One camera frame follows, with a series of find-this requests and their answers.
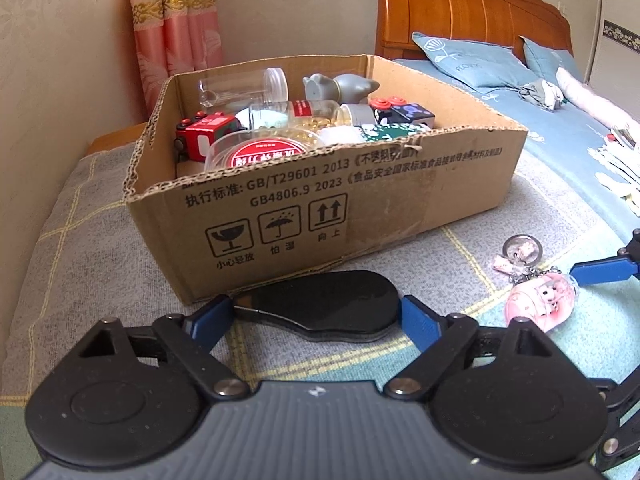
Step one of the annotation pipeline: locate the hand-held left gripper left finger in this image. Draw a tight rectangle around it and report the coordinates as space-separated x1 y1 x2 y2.
76 296 249 402

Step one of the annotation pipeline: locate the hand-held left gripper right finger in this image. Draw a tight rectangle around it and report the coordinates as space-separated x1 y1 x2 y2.
384 295 559 402

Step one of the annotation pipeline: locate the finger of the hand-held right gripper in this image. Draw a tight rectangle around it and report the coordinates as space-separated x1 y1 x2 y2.
592 377 640 472
569 229 640 287

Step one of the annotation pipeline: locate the pink keychain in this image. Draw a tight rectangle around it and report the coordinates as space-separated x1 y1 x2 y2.
492 234 581 333

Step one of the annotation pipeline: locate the black glasses case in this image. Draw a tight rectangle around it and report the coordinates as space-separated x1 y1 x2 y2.
231 270 402 343

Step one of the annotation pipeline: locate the brown cardboard box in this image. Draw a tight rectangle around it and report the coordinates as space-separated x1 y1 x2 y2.
122 54 530 306

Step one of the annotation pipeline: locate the clear round tub red lid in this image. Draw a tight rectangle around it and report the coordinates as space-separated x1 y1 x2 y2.
202 127 326 173

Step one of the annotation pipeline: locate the red toy bus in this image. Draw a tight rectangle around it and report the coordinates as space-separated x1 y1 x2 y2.
175 112 246 163

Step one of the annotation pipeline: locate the white cotton swab box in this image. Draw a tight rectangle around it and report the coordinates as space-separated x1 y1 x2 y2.
317 122 433 147

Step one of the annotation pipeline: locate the dark blue toy car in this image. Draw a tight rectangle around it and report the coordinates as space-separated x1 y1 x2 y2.
371 96 436 131

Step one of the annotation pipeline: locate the capsule bottle with silver cap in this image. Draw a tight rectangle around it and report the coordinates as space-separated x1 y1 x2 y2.
249 99 377 133

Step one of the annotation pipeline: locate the grey animal figurine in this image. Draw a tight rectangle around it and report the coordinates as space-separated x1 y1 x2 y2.
302 72 381 106

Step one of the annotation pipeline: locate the blue printed bed sheet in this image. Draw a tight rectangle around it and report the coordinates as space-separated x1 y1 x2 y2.
392 57 640 256

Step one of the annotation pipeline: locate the pale pink blanket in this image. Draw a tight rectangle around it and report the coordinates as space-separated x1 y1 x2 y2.
556 66 640 133

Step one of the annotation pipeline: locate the grey crumpled cloth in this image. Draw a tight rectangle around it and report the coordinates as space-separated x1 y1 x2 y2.
517 79 566 111

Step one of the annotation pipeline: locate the wooden table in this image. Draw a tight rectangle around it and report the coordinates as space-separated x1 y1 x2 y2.
87 122 151 157

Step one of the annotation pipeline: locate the plain blue pillow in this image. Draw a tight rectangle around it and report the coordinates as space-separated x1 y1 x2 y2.
519 36 583 83

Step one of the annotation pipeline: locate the clear plastic jar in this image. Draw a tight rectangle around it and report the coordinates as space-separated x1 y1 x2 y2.
196 67 290 111

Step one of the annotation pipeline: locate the blue flower print pillow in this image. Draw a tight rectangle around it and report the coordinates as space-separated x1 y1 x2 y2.
411 31 538 92

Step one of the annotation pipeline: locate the pink curtain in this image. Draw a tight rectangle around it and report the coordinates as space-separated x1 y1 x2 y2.
129 0 223 123

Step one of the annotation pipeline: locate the wooden headboard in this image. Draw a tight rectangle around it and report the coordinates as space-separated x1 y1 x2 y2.
370 0 573 61

